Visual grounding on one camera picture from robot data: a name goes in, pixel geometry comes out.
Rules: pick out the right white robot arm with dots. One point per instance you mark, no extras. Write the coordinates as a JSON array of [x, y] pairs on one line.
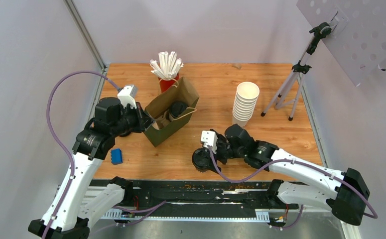
[[344, 193]]

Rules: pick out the grey tripod stand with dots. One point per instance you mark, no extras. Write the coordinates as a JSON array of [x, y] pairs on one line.
[[298, 71]]

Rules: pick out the blue toy brick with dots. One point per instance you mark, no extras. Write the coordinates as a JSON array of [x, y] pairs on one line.
[[116, 156]]

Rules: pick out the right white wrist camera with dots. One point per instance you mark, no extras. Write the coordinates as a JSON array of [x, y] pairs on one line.
[[209, 140]]

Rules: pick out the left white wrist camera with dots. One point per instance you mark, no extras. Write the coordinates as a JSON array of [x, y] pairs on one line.
[[127, 96]]

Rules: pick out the stack of white paper cups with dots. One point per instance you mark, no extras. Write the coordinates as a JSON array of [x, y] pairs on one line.
[[246, 97]]

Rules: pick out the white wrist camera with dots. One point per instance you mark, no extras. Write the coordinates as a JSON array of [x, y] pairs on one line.
[[127, 96], [209, 140]]

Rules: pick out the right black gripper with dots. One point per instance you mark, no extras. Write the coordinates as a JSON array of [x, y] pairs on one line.
[[221, 140]]

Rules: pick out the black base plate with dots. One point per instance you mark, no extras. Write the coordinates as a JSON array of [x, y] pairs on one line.
[[204, 199]]

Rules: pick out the grey perforated panel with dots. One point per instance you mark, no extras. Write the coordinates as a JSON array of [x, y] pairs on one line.
[[358, 40]]

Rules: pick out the black coffee lid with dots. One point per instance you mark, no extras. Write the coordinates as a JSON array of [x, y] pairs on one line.
[[202, 161], [177, 108]]

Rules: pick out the green paper bag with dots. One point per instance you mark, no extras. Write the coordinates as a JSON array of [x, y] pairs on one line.
[[184, 92]]

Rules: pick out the red cup holder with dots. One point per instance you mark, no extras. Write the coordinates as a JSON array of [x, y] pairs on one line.
[[166, 83]]

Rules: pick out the white wrapped straws bundle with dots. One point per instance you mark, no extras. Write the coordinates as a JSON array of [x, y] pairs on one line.
[[167, 66]]

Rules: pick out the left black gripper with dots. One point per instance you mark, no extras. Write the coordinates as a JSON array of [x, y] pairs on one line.
[[147, 121]]

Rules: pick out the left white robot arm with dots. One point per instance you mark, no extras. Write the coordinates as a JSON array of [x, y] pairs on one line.
[[67, 218]]

